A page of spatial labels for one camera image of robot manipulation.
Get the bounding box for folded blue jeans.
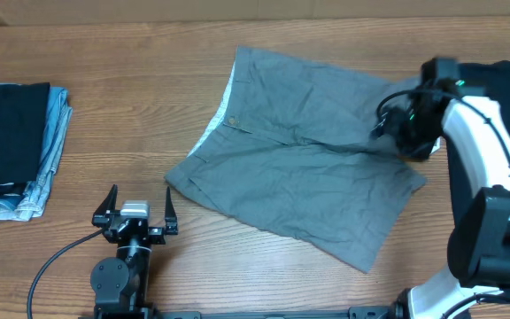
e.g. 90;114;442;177
0;86;73;222

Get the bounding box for grey shorts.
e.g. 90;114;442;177
166;47;425;272

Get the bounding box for black t-shirt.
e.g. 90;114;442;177
444;60;510;227

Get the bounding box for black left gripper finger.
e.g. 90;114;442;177
93;184;118;217
165;187;177;224

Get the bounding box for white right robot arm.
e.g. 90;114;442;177
372;57;510;318

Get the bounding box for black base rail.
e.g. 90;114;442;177
77;305;473;319

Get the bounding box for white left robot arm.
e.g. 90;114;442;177
90;185;178;319

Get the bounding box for brown cardboard backdrop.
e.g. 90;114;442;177
0;0;510;26

